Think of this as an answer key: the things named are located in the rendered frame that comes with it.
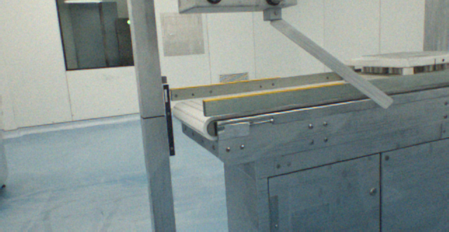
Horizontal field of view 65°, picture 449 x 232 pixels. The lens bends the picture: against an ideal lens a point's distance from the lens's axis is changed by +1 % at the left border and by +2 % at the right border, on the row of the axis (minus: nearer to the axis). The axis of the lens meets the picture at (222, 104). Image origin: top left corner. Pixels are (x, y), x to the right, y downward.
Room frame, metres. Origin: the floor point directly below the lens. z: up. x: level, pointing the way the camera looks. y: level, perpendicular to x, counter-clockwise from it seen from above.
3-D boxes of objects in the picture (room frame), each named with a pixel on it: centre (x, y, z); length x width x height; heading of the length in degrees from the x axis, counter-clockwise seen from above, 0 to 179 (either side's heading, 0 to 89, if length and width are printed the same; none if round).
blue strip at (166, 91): (0.94, 0.15, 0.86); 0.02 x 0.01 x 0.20; 112
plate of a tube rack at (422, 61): (1.07, -0.56, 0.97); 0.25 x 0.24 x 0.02; 21
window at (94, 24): (5.45, 1.61, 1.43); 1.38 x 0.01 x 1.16; 110
